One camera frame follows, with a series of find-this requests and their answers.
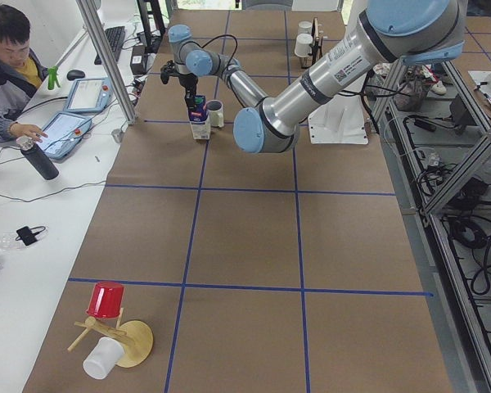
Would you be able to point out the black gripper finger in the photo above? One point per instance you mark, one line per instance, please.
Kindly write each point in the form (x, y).
(190, 100)

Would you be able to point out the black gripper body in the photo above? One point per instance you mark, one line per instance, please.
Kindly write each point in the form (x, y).
(189, 83)

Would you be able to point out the blue white milk carton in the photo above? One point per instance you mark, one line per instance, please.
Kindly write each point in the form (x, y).
(199, 119)

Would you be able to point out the white mug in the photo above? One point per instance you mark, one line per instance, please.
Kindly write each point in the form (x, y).
(215, 113)

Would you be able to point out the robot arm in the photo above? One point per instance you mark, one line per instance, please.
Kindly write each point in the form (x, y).
(416, 31)

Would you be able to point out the white cup right in rack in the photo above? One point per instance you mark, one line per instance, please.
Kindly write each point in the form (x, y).
(303, 45)

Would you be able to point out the white cup in rack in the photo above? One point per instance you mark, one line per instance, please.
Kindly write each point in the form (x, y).
(303, 45)
(305, 27)

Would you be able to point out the white cup left in rack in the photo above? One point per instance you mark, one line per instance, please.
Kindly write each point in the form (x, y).
(305, 27)

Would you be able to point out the red plastic cup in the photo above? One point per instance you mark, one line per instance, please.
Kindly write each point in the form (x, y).
(106, 300)

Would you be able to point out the wooden cup tree stand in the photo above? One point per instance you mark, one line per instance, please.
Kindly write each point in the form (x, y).
(135, 336)

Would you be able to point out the white plastic cup on stand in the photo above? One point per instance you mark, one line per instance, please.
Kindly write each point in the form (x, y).
(103, 358)

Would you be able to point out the black power adapter box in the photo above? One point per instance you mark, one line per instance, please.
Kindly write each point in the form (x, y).
(141, 60)

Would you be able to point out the black keyboard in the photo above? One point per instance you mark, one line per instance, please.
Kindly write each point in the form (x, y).
(115, 37)

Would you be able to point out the far teach pendant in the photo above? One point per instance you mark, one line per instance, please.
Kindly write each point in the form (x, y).
(89, 95)

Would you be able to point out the teach pendant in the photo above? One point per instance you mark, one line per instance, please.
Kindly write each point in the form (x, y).
(89, 95)
(64, 131)

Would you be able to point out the black computer mouse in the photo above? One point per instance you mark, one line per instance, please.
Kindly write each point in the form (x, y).
(75, 74)

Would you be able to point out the near teach pendant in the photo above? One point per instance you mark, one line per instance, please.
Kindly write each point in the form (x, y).
(64, 131)

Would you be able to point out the green toy figure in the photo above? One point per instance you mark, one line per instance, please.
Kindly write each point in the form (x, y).
(52, 78)

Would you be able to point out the black water bottle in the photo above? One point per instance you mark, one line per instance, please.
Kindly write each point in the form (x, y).
(37, 158)

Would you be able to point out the seated person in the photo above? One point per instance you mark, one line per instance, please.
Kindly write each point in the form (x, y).
(21, 74)

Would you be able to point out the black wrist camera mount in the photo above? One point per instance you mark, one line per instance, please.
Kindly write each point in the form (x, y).
(167, 71)

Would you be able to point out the aluminium frame post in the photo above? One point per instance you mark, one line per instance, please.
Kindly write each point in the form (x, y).
(92, 21)

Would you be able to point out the black wire cup rack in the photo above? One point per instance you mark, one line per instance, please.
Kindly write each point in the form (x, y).
(318, 37)

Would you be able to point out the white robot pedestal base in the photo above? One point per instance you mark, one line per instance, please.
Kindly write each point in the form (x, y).
(340, 121)

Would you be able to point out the small black device with cable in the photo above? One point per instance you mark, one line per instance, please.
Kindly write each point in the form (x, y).
(29, 235)

